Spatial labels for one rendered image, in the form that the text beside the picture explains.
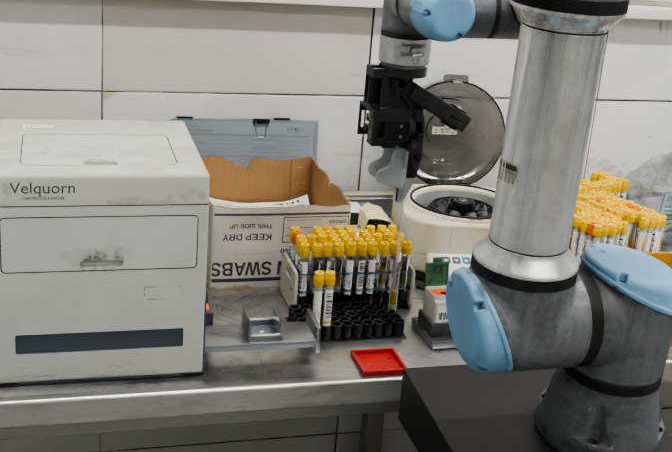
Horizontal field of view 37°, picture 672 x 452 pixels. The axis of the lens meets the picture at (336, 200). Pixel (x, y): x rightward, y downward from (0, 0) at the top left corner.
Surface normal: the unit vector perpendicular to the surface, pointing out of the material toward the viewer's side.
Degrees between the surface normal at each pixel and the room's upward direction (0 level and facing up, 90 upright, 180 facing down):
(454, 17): 90
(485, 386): 4
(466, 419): 4
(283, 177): 88
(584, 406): 75
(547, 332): 90
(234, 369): 0
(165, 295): 90
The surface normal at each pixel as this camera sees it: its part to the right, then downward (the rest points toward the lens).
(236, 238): 0.28, 0.29
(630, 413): 0.22, 0.09
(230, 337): 0.07, -0.95
